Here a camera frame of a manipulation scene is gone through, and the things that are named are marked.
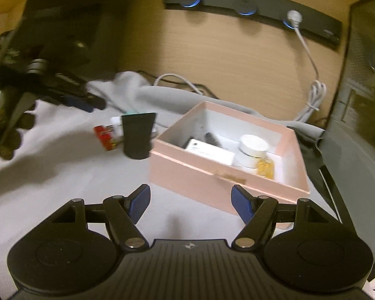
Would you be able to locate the small yellow bottle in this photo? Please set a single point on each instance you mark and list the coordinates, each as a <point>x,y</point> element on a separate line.
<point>265,168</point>

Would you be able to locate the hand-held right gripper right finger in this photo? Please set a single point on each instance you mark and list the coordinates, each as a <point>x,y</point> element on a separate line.
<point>241,204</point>

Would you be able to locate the black monitor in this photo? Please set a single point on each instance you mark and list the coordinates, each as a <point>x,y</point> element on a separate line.
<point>81,22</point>

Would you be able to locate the grey cloth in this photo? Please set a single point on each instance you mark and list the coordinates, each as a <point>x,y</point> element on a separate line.
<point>65,175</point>

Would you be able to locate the white printed carton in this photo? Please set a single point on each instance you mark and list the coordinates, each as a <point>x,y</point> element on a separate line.
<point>212,153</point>

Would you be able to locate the pink cardboard box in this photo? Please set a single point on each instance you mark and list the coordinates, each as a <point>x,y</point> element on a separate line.
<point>187,175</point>

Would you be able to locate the glass-sided computer case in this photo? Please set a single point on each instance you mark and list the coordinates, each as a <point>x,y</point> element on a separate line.
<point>362,100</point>

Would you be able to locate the black cup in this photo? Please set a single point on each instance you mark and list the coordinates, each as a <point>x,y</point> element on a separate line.
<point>137,137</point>

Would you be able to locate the small black item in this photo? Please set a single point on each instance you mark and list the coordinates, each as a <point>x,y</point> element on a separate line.
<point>212,139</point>

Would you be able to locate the small white green box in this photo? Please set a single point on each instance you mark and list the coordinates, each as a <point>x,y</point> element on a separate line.
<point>116,125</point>

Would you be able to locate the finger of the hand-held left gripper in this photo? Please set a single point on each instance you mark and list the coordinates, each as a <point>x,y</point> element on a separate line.
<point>97,101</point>
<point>76,103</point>

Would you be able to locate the person's left hand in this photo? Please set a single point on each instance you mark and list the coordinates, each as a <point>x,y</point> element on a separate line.
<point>26,120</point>

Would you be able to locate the black power strip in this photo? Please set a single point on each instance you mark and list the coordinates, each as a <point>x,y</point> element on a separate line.
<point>222,1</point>

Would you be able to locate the white cream jar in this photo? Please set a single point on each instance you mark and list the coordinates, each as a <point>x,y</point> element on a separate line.
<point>253,150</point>

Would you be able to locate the small red box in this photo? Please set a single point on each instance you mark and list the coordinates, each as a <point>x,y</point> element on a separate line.
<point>104,137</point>

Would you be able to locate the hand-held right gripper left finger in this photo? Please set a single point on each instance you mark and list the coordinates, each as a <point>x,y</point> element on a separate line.
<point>139,204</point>

